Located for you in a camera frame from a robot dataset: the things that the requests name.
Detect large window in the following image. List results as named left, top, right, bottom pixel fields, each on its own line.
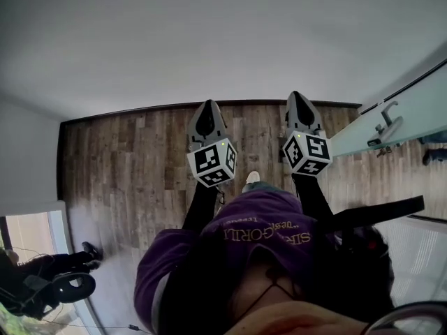
left=0, top=210, right=95, bottom=335

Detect person's right forearm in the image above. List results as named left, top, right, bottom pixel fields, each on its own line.
left=292, top=171, right=335, bottom=223

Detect thin black cable with adapter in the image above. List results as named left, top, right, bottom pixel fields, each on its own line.
left=45, top=305, right=154, bottom=335

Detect person's left forearm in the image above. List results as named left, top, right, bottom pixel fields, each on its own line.
left=182, top=181, right=219, bottom=230

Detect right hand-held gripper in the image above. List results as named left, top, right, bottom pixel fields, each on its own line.
left=277, top=91, right=333, bottom=177

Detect person's neck and chin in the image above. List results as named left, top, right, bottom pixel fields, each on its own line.
left=223, top=256, right=371, bottom=335

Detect silver door handle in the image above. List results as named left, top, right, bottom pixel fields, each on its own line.
left=366, top=99, right=405, bottom=149

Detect blue jeans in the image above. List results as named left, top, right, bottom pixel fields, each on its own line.
left=242, top=181, right=282, bottom=194

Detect dark blue floor object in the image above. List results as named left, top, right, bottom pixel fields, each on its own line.
left=421, top=147, right=447, bottom=166

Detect black cord necklace red pendant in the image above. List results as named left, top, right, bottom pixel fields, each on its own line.
left=239, top=267, right=305, bottom=324

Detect grey curved head-mount rim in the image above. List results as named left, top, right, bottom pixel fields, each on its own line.
left=359, top=300, right=447, bottom=335

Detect frosted glass door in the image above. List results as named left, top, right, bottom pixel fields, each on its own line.
left=330, top=58, right=447, bottom=158

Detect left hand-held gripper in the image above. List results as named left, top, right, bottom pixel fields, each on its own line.
left=186, top=98, right=238, bottom=188

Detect striped frosted glass partition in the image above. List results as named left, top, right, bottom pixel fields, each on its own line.
left=379, top=216, right=447, bottom=305

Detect purple sweatshirt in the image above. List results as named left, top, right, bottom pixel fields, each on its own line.
left=134, top=189, right=336, bottom=333

